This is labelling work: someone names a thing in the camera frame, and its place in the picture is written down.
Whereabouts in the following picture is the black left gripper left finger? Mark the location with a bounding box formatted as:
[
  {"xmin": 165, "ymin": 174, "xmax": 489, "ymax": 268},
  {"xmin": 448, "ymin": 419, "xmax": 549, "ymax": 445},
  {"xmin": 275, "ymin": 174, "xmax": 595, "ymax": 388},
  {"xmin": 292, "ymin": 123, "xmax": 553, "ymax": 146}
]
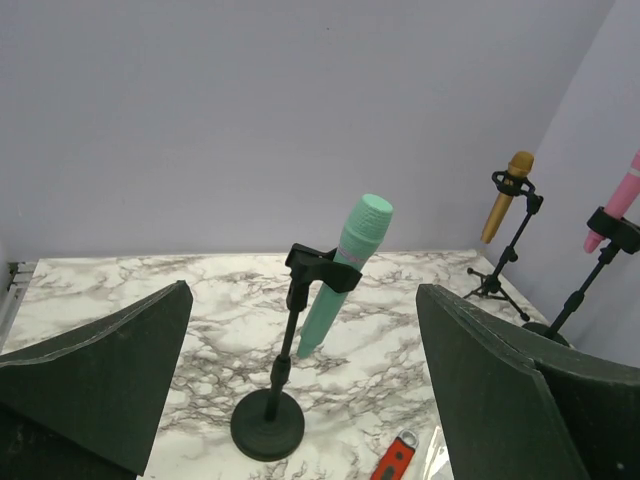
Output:
[{"xmin": 1, "ymin": 281, "xmax": 193, "ymax": 479}]

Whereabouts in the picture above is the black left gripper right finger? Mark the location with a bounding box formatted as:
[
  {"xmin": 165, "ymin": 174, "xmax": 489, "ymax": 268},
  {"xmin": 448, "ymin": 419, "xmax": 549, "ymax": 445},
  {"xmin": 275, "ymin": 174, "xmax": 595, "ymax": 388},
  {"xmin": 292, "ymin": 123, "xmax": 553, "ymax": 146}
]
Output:
[{"xmin": 416, "ymin": 284, "xmax": 639, "ymax": 479}]

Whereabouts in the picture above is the black round-base microphone stand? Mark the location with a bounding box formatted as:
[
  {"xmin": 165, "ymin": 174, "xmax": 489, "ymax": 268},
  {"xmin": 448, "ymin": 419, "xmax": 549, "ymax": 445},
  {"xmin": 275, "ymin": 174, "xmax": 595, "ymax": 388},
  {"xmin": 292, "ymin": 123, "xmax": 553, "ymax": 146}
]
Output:
[{"xmin": 230, "ymin": 243, "xmax": 340, "ymax": 462}]

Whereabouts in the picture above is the green microphone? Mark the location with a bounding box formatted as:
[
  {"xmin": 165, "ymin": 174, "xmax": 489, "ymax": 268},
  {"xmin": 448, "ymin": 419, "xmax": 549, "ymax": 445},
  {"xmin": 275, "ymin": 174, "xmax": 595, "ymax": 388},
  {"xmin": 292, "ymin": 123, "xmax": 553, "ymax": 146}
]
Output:
[{"xmin": 297, "ymin": 194, "xmax": 394, "ymax": 358}]

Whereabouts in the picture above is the gold microphone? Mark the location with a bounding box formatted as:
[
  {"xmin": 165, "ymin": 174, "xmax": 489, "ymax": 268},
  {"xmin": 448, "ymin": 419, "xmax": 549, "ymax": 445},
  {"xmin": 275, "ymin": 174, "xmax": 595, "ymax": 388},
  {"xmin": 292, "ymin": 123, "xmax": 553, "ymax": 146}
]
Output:
[{"xmin": 481, "ymin": 151, "xmax": 534, "ymax": 244}]

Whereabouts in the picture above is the black round-base stand right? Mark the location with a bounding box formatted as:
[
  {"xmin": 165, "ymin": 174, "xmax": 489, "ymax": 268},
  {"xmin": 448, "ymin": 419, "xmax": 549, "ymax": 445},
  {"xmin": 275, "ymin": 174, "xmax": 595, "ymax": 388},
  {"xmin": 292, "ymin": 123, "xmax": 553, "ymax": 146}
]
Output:
[{"xmin": 520, "ymin": 205, "xmax": 640, "ymax": 348}]

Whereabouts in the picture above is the black tripod microphone stand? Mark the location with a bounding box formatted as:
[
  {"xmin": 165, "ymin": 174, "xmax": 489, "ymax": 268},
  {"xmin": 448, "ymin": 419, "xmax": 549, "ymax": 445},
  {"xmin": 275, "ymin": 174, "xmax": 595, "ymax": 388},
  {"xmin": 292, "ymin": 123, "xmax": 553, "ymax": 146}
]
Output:
[{"xmin": 463, "ymin": 170, "xmax": 544, "ymax": 322}]

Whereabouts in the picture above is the pink microphone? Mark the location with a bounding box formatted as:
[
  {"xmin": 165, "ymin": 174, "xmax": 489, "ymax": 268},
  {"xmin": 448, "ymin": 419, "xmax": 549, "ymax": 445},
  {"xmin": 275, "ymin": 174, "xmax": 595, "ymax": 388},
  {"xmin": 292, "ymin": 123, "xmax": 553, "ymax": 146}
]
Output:
[{"xmin": 584, "ymin": 153, "xmax": 640, "ymax": 253}]

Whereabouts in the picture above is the clear plastic screw box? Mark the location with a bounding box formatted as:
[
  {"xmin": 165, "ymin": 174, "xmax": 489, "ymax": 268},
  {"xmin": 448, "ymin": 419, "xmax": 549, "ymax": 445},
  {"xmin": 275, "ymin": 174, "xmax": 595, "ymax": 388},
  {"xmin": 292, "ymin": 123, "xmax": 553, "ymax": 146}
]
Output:
[{"xmin": 403, "ymin": 425, "xmax": 454, "ymax": 480}]

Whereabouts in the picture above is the red adjustable wrench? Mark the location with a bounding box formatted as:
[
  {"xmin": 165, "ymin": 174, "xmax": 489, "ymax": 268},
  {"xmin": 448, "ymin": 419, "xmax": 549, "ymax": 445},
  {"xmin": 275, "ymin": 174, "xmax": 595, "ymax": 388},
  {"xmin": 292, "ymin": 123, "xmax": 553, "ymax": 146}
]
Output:
[{"xmin": 370, "ymin": 429, "xmax": 419, "ymax": 480}]

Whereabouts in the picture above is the aluminium rail frame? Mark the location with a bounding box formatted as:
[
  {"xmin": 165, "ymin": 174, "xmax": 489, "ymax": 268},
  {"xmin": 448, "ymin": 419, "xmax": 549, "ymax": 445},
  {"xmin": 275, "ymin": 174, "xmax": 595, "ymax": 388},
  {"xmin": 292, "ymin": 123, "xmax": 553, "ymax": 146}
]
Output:
[{"xmin": 1, "ymin": 262, "xmax": 37, "ymax": 347}]

